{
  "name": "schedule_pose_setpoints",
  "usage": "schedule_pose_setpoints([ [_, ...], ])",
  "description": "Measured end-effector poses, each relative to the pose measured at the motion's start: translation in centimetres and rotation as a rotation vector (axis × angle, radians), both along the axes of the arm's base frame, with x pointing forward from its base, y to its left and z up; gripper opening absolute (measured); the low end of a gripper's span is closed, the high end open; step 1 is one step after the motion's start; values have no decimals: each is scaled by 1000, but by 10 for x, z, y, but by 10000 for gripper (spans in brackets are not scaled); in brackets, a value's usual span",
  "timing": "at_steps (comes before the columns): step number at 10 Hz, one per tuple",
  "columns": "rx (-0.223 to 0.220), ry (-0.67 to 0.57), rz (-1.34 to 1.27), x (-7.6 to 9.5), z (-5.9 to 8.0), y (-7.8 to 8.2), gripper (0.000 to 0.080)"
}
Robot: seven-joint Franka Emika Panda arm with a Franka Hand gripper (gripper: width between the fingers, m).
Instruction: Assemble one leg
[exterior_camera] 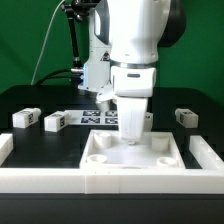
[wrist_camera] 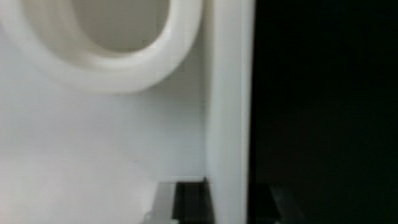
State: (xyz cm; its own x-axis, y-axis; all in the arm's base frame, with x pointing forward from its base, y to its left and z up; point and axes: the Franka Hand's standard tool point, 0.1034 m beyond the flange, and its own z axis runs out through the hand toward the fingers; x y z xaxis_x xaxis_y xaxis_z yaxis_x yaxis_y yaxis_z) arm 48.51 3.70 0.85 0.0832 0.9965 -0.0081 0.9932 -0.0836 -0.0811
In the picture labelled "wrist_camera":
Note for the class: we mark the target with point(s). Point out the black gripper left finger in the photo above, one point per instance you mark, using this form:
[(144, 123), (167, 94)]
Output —
[(181, 205)]

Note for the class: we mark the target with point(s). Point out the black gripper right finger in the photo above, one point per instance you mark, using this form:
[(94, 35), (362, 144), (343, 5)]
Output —
[(275, 209)]

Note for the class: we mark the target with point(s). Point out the white square tabletop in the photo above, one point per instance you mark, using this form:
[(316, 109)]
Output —
[(124, 107)]

